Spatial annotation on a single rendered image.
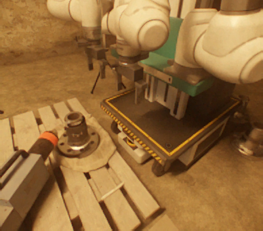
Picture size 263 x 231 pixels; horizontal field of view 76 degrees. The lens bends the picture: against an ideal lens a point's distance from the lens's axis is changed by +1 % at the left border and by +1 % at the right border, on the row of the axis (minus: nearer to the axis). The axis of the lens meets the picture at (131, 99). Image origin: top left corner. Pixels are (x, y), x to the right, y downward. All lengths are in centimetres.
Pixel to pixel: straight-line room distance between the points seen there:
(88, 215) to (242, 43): 94
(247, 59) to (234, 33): 8
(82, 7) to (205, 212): 123
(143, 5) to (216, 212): 113
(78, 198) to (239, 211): 91
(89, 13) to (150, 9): 44
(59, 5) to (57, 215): 98
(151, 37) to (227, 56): 25
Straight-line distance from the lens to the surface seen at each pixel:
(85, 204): 102
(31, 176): 91
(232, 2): 58
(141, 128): 108
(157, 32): 41
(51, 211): 106
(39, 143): 101
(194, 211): 121
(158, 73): 88
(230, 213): 129
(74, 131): 108
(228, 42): 57
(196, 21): 73
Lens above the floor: 106
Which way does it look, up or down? 34 degrees down
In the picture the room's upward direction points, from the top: 2 degrees clockwise
